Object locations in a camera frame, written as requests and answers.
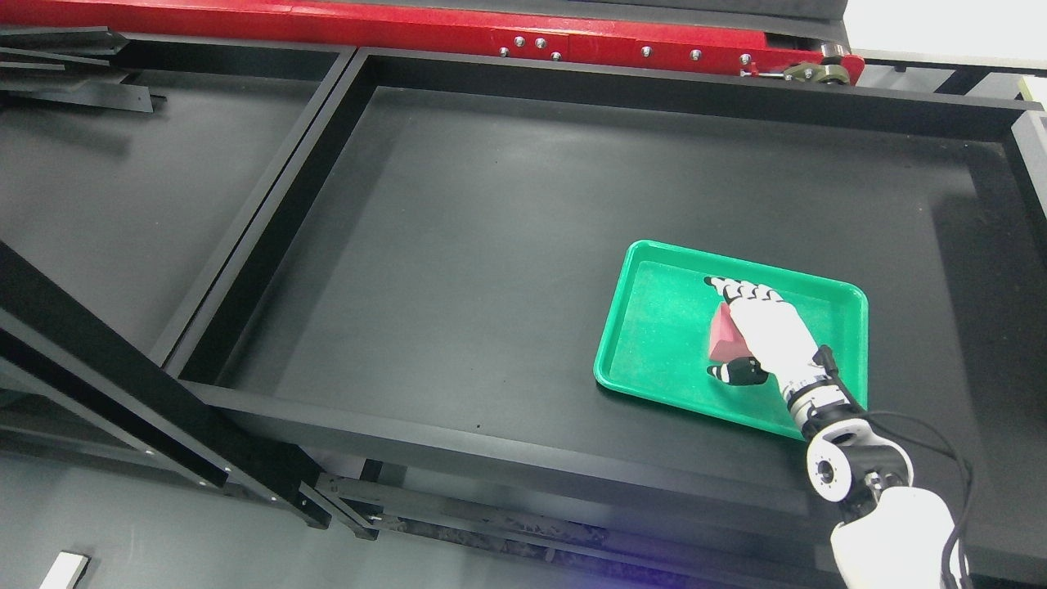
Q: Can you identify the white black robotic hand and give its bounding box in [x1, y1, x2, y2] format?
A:
[703, 277, 828, 399]

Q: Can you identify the pink block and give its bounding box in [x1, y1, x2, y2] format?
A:
[708, 302, 754, 364]

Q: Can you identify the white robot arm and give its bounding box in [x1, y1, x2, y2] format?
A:
[788, 344, 971, 588]

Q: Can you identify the green plastic tray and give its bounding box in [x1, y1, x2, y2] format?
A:
[592, 240, 869, 439]

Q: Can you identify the black metal shelf right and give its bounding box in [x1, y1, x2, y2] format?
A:
[169, 50, 1045, 587]

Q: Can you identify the black metal shelf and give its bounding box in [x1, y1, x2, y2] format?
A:
[2, 31, 377, 540]
[169, 50, 1045, 587]

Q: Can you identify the black metal shelf left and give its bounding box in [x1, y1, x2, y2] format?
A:
[2, 31, 377, 540]

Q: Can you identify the red metal beam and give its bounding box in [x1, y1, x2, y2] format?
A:
[2, 1, 866, 83]

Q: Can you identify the white desk with legs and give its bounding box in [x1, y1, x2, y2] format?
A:
[38, 551, 91, 589]

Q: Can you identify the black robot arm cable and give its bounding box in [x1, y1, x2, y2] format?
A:
[818, 345, 976, 589]

